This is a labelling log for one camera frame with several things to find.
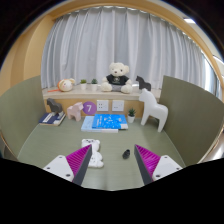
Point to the purple round number sign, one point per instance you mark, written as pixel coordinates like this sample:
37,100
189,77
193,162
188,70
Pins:
89,108

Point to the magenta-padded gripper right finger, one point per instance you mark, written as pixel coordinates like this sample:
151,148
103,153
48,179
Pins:
165,166

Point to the small black charger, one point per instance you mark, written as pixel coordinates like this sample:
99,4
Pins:
126,154

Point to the green desk divider panel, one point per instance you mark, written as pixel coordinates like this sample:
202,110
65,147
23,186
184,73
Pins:
193,116
20,116

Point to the white wall socket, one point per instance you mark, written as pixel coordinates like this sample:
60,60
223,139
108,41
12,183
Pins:
102,105
118,105

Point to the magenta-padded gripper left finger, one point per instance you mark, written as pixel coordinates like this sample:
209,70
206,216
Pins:
60,166

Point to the pink horse figure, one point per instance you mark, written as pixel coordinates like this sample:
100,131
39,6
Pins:
75,112

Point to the grey white curtain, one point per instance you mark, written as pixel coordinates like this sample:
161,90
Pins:
100,43

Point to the dark navy book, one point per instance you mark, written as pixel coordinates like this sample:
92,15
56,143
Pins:
50,119

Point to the bright blue book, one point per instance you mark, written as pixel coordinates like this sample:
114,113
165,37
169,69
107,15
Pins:
109,121

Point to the large white horse figure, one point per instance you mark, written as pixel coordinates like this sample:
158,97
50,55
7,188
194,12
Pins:
154,108

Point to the dark grey horse figure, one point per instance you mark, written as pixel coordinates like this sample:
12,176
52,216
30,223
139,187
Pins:
54,106

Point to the ceiling light strip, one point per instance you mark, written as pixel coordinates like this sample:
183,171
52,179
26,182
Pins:
189,20

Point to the small potted plant white pot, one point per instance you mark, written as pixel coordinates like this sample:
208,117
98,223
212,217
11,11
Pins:
83,86
94,86
131,116

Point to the cream teddy bear black shirt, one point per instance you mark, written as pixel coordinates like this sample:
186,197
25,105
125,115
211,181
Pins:
116,80

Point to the small black horse figure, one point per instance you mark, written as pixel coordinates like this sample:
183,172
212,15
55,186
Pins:
144,84

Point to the cream and orange plush toy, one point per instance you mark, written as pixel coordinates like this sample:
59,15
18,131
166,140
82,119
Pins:
66,85

